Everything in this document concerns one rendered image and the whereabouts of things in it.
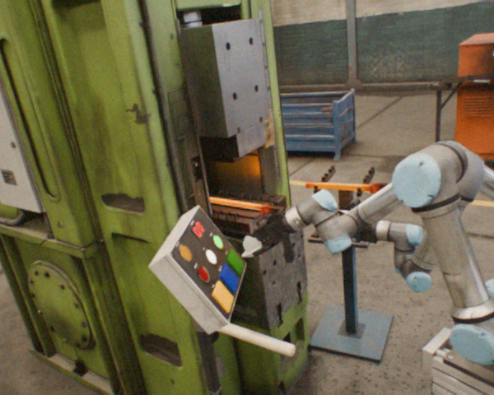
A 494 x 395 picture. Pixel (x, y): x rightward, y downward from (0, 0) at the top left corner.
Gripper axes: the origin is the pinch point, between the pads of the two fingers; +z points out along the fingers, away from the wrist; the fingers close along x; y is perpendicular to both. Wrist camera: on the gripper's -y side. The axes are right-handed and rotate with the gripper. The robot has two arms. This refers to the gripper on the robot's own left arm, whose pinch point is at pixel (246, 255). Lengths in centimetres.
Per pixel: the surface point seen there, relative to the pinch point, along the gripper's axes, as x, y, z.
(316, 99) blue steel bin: -490, -43, 10
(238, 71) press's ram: -41, 50, -26
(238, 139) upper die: -36.1, 29.4, -11.2
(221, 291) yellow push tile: 19.5, 1.4, 4.5
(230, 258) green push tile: 1.6, 2.5, 4.5
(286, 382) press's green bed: -39, -83, 46
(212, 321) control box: 26.9, -2.0, 9.1
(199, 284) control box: 24.8, 9.2, 5.2
